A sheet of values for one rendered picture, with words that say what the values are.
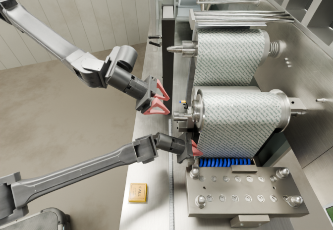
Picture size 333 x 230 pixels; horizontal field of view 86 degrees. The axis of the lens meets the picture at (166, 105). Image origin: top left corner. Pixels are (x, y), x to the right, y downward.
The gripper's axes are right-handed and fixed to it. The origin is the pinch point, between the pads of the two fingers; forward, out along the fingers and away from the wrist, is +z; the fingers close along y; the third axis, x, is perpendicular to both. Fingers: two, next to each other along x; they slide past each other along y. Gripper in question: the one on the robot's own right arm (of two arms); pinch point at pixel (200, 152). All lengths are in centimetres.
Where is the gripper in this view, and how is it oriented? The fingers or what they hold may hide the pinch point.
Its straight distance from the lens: 73.5
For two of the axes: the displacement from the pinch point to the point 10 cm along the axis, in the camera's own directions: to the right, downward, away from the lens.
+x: 5.0, -5.8, -6.4
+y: 0.0, 7.4, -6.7
